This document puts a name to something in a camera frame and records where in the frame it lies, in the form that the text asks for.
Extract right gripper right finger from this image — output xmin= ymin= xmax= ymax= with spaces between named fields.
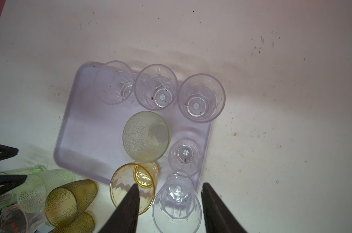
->
xmin=201 ymin=183 xmax=247 ymax=233

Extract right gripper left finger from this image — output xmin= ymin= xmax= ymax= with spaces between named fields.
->
xmin=99 ymin=183 xmax=140 ymax=233

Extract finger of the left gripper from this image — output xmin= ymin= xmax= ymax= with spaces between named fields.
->
xmin=0 ymin=145 xmax=19 ymax=161
xmin=0 ymin=175 xmax=28 ymax=196

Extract yellow glass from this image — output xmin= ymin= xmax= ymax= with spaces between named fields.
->
xmin=110 ymin=162 xmax=159 ymax=215

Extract dark olive glass back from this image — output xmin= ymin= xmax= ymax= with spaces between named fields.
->
xmin=45 ymin=179 xmax=98 ymax=228

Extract dark olive glass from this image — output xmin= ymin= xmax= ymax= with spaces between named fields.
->
xmin=50 ymin=212 xmax=95 ymax=233
xmin=45 ymin=179 xmax=98 ymax=228

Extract small clear glass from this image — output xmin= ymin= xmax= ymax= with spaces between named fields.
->
xmin=168 ymin=139 xmax=203 ymax=177

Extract pale green glass front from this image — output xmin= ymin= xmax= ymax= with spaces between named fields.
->
xmin=122 ymin=111 xmax=171 ymax=163

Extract lavender plastic tray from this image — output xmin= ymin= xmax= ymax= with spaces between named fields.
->
xmin=54 ymin=62 xmax=213 ymax=192

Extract green glass far left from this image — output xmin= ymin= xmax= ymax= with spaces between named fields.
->
xmin=0 ymin=167 xmax=46 ymax=210

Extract light green glass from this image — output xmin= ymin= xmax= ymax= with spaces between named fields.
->
xmin=16 ymin=169 xmax=74 ymax=213

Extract pink glass left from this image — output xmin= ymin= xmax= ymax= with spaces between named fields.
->
xmin=0 ymin=204 xmax=47 ymax=233

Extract dark olive glass front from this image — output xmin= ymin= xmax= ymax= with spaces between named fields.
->
xmin=50 ymin=212 xmax=95 ymax=233

